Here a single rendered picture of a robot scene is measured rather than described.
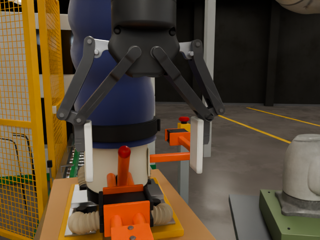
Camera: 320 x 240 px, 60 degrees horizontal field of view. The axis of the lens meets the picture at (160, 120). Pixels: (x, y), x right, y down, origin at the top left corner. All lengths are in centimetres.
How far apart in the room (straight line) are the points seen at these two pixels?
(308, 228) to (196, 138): 77
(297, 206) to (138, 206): 74
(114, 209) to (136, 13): 34
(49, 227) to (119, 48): 57
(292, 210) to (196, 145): 81
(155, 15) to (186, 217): 59
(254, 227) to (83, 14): 94
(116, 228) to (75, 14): 47
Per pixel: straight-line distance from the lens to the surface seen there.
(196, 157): 36
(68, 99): 32
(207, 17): 431
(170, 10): 32
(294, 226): 107
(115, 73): 32
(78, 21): 69
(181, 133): 108
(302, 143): 108
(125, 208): 52
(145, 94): 68
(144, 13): 31
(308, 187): 111
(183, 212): 82
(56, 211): 87
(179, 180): 189
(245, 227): 117
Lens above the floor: 133
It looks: 10 degrees down
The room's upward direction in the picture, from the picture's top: straight up
